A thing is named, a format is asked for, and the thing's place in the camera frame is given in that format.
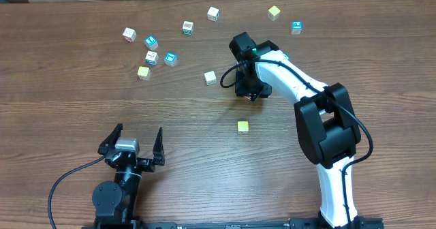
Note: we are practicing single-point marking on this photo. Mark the blue I wooden block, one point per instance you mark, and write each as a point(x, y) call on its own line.
point(151, 58)

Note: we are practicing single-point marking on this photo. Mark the blue-top wooden block upper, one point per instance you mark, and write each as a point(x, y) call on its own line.
point(151, 43)

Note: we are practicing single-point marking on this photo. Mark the plain-top wooden block far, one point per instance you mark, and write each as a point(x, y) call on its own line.
point(213, 14)

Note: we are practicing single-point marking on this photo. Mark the blue-top wooden block lower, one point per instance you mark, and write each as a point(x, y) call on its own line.
point(170, 59)

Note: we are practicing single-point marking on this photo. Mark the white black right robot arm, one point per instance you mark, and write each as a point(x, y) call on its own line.
point(327, 128)

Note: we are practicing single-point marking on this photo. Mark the blue-top wooden block right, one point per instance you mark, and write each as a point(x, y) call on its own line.
point(296, 27)

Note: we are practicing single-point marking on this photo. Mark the yellow-top wooden block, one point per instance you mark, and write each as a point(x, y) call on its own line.
point(243, 127)
point(273, 13)
point(144, 73)

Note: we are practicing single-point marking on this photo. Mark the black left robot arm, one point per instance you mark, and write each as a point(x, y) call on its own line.
point(115, 201)

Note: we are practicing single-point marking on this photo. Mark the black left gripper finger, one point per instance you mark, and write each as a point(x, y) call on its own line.
point(158, 149)
point(110, 140)

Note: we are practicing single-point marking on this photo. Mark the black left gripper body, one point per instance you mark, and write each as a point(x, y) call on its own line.
point(144, 164)

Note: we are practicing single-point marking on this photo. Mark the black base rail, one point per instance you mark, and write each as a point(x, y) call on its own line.
point(296, 223)

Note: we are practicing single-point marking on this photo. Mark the green B wooden block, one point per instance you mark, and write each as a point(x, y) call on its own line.
point(187, 28)

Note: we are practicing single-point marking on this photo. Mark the yellow-sided plain-top wooden block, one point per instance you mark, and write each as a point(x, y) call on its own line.
point(210, 77)

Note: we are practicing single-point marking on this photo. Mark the blue-top wooden block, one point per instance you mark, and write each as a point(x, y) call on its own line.
point(296, 27)
point(151, 43)
point(170, 59)

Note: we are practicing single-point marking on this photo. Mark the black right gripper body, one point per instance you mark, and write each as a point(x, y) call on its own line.
point(250, 85)

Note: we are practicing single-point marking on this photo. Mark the red U wooden block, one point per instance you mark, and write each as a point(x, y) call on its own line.
point(129, 34)

